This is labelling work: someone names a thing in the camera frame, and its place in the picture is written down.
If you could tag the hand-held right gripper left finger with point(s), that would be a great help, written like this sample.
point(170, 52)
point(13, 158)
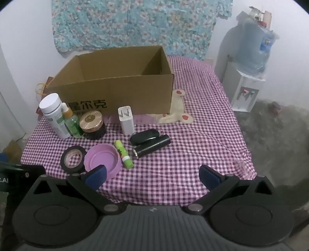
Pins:
point(97, 175)

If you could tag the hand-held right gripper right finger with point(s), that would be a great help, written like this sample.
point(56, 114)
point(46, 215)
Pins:
point(207, 178)

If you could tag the purple plastic lid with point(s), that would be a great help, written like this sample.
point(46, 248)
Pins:
point(101, 156)

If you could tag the green glue stick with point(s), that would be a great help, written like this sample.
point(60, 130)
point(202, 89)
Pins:
point(123, 153)

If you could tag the black tape roll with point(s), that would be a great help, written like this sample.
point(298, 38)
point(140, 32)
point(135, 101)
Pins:
point(64, 161)

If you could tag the black jar with gold lid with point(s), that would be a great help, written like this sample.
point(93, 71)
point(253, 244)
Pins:
point(91, 120)

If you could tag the green dropper bottle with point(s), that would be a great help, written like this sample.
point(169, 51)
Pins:
point(73, 125)

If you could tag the black car key fob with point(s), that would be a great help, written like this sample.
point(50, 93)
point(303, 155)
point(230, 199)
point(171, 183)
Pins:
point(142, 137)

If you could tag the white charger plug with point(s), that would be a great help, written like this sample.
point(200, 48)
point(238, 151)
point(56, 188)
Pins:
point(127, 123)

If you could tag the black cylindrical flashlight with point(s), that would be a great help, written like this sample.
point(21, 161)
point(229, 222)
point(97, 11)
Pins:
point(152, 146)

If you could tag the white plastic bottle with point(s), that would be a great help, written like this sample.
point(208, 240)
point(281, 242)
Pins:
point(52, 104)

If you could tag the brown cardboard box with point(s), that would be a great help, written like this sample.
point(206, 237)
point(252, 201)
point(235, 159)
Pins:
point(135, 94)

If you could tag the brown cardboard piece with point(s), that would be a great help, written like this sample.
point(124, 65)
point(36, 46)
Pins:
point(13, 149)

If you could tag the small red floor object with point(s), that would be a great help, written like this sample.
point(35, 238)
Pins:
point(275, 107)

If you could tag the red gift bag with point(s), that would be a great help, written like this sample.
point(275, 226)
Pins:
point(50, 80)

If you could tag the blue water jug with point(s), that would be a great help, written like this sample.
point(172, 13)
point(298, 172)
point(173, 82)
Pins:
point(251, 43)

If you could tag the teal floral cloth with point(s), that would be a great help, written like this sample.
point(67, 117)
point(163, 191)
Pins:
point(135, 24)

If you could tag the small pale bottle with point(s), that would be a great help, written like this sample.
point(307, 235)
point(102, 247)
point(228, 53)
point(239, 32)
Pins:
point(267, 17)

